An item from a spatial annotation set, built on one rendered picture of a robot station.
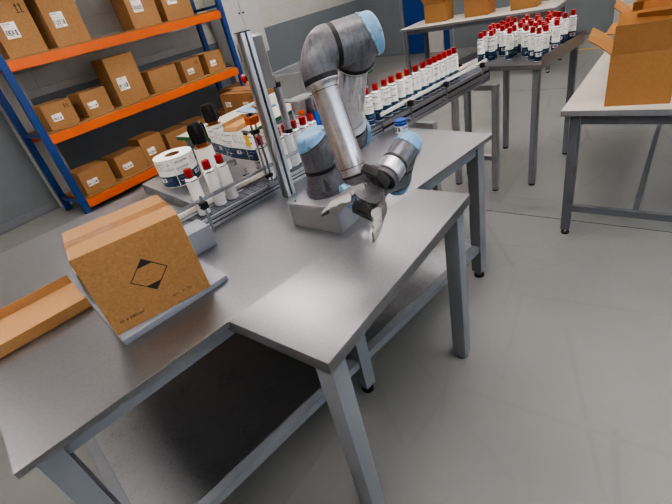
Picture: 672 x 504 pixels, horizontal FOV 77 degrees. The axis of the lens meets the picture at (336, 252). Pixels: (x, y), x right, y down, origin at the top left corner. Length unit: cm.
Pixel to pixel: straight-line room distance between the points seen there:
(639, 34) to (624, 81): 21
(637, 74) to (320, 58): 177
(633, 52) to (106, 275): 239
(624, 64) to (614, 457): 174
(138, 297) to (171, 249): 17
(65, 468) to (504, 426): 147
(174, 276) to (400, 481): 110
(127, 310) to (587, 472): 161
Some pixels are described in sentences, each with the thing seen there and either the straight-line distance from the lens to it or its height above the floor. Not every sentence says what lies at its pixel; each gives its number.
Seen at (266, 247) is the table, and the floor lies 83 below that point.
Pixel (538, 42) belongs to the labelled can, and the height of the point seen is 100.
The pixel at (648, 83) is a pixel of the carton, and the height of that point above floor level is 88.
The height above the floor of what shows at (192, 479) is 22.
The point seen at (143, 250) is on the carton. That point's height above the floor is 106.
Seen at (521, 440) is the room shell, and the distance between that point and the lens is 188.
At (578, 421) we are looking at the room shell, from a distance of 197.
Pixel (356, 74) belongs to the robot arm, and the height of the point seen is 135.
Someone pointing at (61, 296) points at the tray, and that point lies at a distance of 184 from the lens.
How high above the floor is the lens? 157
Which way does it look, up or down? 32 degrees down
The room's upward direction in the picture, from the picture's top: 14 degrees counter-clockwise
